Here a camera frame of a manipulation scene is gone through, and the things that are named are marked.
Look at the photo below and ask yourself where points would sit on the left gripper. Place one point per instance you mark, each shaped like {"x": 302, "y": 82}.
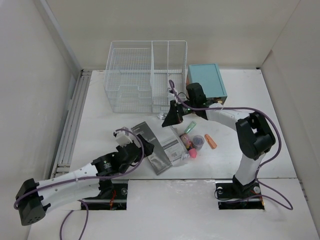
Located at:
{"x": 148, "y": 148}

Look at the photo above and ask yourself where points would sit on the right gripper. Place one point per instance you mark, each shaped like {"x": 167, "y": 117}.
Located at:
{"x": 173, "y": 117}

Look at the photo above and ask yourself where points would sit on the pink capped marker tube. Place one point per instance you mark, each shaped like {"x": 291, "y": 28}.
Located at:
{"x": 188, "y": 145}

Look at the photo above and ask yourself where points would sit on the teal drawer box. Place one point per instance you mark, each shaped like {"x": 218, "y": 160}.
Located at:
{"x": 210, "y": 78}

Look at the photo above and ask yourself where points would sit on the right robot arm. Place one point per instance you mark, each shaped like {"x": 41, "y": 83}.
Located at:
{"x": 255, "y": 137}

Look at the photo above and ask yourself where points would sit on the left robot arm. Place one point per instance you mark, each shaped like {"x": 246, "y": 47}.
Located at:
{"x": 37, "y": 198}

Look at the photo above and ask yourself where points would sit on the green transparent tape case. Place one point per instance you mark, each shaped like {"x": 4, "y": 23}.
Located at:
{"x": 190, "y": 127}

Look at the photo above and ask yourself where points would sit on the clear paperclip jar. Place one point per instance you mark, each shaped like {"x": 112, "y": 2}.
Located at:
{"x": 198, "y": 141}

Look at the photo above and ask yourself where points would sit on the orange transparent case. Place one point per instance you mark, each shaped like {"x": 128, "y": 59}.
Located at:
{"x": 210, "y": 141}

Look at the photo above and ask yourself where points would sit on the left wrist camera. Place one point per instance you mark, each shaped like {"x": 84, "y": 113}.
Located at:
{"x": 122, "y": 138}

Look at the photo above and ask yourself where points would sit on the white wire mesh organizer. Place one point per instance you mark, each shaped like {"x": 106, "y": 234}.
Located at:
{"x": 137, "y": 74}

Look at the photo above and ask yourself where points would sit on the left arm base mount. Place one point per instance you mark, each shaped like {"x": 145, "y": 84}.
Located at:
{"x": 113, "y": 200}

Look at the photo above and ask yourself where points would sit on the aluminium rail frame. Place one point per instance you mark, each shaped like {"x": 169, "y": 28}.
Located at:
{"x": 65, "y": 149}

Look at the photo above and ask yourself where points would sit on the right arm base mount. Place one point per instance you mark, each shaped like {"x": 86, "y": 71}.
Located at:
{"x": 229, "y": 199}

